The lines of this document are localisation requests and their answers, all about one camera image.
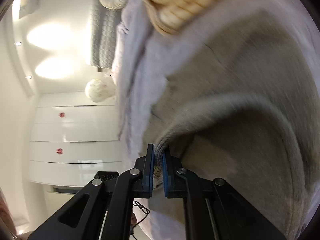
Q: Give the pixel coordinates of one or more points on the round white floral cushion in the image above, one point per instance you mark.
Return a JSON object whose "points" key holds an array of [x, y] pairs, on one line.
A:
{"points": [[98, 90]]}

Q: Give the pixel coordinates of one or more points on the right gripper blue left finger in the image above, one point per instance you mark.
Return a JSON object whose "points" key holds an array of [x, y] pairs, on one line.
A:
{"points": [[102, 209]]}

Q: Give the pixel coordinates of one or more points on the grey quilted headboard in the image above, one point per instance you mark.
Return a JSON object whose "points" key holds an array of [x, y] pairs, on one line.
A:
{"points": [[104, 23]]}

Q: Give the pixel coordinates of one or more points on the white glossy wardrobe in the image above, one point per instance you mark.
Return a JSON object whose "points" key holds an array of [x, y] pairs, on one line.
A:
{"points": [[72, 139]]}

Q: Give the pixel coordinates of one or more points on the taupe knit sweater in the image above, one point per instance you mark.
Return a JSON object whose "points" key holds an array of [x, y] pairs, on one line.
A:
{"points": [[246, 108]]}

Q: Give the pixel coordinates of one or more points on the lavender plush bed blanket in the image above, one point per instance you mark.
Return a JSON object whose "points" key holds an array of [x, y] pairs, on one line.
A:
{"points": [[148, 58]]}

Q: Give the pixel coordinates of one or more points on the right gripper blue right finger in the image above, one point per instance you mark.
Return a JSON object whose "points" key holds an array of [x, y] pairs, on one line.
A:
{"points": [[213, 209]]}

